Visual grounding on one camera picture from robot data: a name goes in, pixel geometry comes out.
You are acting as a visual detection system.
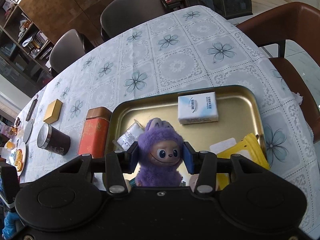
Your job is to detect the gold metal tray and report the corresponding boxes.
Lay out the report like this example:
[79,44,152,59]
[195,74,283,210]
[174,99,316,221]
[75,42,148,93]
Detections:
[105,85,266,157]

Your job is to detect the grey round trivet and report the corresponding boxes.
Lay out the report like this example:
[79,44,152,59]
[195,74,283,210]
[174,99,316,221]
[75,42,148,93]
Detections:
[23,118,34,144]

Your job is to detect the yellow question-mark plush cube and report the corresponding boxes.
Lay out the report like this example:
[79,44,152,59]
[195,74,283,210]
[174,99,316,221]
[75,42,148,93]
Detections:
[216,132,271,190]

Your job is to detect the orange juice glass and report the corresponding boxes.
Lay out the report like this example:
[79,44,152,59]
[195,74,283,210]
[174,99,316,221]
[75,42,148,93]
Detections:
[5,141,16,150]

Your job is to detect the white plate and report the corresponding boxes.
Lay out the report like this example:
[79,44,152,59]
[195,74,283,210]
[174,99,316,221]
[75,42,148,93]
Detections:
[9,142,27,176]

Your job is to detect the purple plush monster doll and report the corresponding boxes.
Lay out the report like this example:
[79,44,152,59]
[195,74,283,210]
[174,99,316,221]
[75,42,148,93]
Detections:
[135,118,183,187]

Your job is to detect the brown leather chair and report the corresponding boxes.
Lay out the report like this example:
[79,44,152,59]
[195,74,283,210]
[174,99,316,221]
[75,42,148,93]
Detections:
[236,1,320,144]

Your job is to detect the grey chair left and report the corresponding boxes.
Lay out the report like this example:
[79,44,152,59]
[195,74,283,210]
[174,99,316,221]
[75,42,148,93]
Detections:
[49,29,95,77]

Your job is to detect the orange slices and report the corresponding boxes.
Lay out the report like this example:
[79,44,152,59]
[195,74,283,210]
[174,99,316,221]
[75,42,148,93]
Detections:
[14,149,23,172]

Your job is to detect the grey chair right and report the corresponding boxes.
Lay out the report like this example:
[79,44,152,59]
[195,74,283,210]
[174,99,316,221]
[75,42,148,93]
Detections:
[100,0,171,41]

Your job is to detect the white gauze packet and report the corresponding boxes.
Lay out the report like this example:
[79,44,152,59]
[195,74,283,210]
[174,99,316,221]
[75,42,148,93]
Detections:
[113,120,144,151]

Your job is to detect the gold cardboard box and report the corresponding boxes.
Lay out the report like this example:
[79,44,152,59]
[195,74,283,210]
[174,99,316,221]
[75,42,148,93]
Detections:
[43,99,62,124]

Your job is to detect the wooden bookshelf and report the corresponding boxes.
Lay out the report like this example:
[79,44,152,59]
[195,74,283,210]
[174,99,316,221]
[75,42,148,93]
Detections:
[1,0,54,97]

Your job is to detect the grey chair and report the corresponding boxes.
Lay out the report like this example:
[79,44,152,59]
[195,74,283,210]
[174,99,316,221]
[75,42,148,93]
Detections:
[100,0,171,41]
[49,29,95,77]

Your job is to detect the black can silver lid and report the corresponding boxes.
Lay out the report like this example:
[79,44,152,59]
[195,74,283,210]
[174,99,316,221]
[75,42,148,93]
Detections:
[37,123,71,155]

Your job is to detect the orange tea tin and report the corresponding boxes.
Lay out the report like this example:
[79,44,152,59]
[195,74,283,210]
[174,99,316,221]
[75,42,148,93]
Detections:
[78,107,112,158]

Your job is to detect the white tissue pack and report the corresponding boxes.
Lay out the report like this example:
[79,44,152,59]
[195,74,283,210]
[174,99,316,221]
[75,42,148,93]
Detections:
[178,92,219,125]

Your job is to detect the white floral lace tablecloth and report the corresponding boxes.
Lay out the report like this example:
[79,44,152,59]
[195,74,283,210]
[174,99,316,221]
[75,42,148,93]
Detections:
[20,5,319,238]

